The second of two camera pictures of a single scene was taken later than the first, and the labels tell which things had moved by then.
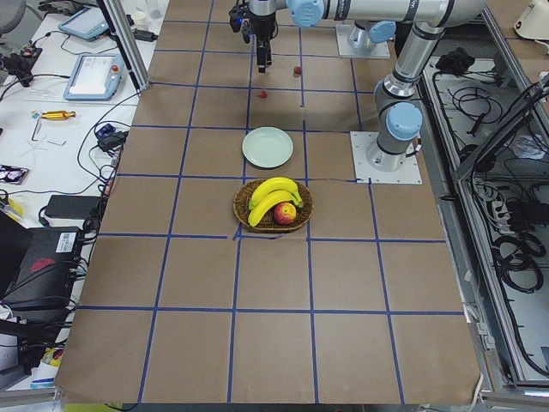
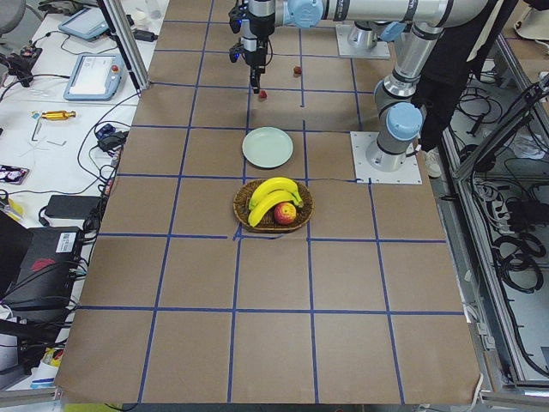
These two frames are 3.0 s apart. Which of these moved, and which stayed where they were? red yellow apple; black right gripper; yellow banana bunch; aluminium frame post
Moved: black right gripper
Stayed: red yellow apple; yellow banana bunch; aluminium frame post
